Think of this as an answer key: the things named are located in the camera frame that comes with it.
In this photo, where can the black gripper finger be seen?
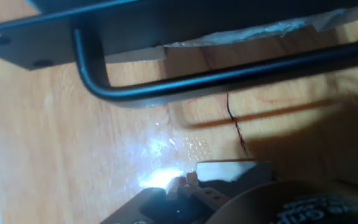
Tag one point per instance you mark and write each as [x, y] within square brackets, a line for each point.
[166, 208]

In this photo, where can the small wooden cube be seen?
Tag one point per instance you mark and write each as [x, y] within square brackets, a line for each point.
[225, 171]

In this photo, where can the glossy wooden board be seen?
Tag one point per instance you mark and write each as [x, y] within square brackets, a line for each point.
[57, 140]

